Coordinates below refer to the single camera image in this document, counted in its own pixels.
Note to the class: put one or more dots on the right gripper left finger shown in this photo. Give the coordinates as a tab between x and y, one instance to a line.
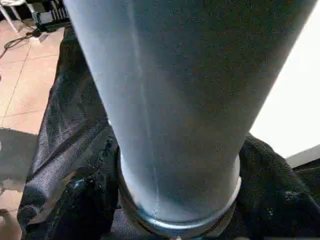
82	200

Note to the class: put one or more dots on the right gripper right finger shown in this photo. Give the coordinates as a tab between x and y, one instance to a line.
270	200

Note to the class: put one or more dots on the white plastic table leg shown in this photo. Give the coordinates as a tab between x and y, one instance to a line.
175	100

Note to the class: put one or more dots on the black glossy mat cloth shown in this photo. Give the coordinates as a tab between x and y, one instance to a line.
70	87

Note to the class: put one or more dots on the black electronic device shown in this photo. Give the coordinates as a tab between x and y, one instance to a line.
52	17

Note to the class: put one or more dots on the white plastic chair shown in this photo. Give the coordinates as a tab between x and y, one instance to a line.
8	15

